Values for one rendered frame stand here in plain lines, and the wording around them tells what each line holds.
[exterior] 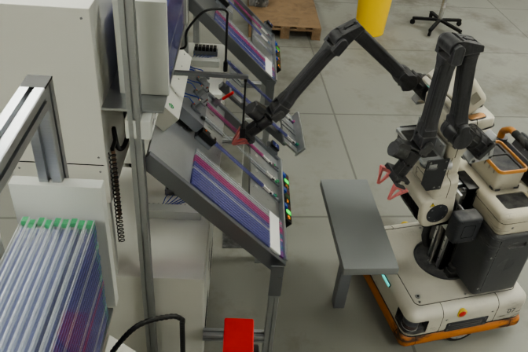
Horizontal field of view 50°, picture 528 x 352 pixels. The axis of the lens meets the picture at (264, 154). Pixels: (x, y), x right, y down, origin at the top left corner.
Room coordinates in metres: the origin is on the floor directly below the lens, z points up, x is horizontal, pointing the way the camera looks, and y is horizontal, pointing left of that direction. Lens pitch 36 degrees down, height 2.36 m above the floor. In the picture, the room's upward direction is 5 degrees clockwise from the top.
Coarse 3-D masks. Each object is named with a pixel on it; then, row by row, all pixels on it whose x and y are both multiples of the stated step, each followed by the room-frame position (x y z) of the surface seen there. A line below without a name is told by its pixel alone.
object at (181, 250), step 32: (128, 192) 2.00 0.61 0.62; (160, 192) 2.02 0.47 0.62; (128, 224) 1.79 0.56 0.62; (160, 224) 1.81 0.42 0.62; (192, 224) 1.82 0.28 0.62; (128, 256) 1.60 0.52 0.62; (160, 256) 1.62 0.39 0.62; (192, 256) 1.63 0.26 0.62; (128, 288) 1.50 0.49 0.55; (160, 288) 1.51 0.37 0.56; (192, 288) 1.51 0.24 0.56; (128, 320) 1.50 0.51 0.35; (192, 320) 1.51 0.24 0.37
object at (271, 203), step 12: (252, 156) 2.06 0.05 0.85; (252, 168) 1.97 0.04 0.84; (276, 168) 2.14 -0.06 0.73; (252, 180) 1.89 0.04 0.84; (264, 180) 1.97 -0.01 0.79; (252, 192) 1.81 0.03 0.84; (264, 192) 1.88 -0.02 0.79; (276, 192) 1.96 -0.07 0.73; (264, 204) 1.80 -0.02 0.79; (276, 204) 1.87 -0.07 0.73
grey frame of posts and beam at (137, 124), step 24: (120, 0) 1.46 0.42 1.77; (120, 24) 1.46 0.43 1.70; (144, 120) 1.47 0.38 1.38; (144, 144) 1.50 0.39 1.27; (144, 168) 1.47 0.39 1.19; (144, 192) 1.46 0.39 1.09; (144, 216) 1.46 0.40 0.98; (144, 240) 1.47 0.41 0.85; (144, 264) 1.47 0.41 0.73; (144, 288) 1.46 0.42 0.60; (144, 312) 1.46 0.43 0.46; (264, 336) 1.49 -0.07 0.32
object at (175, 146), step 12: (216, 108) 2.16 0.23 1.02; (216, 120) 2.07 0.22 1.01; (156, 132) 1.66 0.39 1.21; (168, 132) 1.72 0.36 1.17; (180, 132) 1.78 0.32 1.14; (192, 132) 1.84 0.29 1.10; (216, 132) 1.99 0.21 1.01; (156, 144) 1.60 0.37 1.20; (168, 144) 1.65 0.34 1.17; (180, 144) 1.71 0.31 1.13; (192, 144) 1.77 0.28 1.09; (168, 156) 1.59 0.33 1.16; (180, 156) 1.64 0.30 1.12; (192, 156) 1.70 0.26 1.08; (216, 156) 1.83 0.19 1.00; (180, 168) 1.58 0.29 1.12
